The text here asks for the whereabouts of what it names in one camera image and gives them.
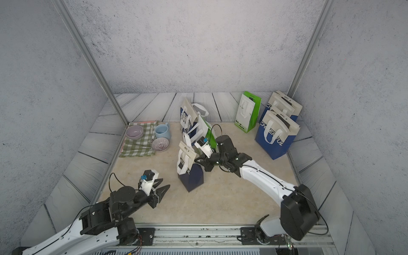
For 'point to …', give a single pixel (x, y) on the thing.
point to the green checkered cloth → (142, 147)
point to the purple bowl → (134, 132)
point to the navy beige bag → (189, 172)
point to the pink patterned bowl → (160, 144)
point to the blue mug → (162, 130)
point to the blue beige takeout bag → (283, 103)
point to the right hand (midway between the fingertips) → (196, 160)
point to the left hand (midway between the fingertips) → (168, 185)
